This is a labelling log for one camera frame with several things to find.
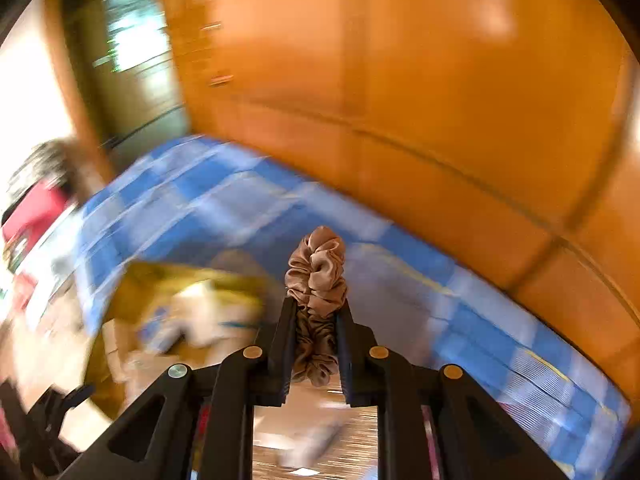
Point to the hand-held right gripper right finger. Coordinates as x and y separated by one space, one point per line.
345 355

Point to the black stand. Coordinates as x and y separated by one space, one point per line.
35 430

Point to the orange wooden wardrobe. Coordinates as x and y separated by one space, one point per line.
400 85

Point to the blue plaid bedsheet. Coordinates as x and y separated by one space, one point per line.
450 320

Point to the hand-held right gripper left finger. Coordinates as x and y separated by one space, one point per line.
287 345

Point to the cardboard box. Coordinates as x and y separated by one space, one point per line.
150 280

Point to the glass door panel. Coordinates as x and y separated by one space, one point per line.
130 50

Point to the brown satin scrunchie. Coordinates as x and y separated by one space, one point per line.
317 270

